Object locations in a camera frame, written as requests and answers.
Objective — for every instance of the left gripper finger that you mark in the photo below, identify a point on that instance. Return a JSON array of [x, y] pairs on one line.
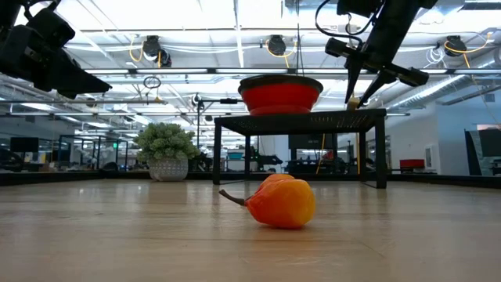
[[86, 80]]

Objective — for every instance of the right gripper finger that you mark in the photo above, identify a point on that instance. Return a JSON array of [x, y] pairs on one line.
[[379, 80], [353, 74]]

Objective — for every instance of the red collapsible colander grey rim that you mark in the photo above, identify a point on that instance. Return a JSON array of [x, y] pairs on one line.
[[280, 96]]

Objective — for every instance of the orange pear with stem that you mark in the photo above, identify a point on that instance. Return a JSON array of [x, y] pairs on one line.
[[282, 205], [276, 177]]

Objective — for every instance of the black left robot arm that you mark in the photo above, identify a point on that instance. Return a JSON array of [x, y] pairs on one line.
[[6, 47]]

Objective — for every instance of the black background robot arm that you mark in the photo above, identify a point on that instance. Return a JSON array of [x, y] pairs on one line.
[[268, 159]]

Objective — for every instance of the black perforated metal stand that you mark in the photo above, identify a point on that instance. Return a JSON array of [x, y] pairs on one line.
[[297, 119]]

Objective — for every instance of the black monitor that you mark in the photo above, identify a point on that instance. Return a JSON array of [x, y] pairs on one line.
[[24, 145], [311, 141]]

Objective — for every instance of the red box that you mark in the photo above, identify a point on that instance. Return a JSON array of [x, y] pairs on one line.
[[411, 163]]

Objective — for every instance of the potted green succulent plant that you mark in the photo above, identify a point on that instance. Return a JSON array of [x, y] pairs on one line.
[[166, 145]]

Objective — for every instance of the teal bin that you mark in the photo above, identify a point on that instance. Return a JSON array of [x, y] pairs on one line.
[[235, 155]]

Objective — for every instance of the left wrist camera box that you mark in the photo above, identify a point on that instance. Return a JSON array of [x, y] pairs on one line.
[[51, 27]]

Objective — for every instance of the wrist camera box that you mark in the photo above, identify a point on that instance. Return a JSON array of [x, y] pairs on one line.
[[358, 6], [51, 27]]

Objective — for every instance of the white ceiling duct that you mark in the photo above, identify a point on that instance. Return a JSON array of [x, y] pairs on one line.
[[426, 94]]

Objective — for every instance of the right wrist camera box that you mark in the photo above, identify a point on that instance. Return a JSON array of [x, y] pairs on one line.
[[358, 6]]

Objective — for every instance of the black wall panel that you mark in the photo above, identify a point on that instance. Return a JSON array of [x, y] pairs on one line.
[[491, 143]]

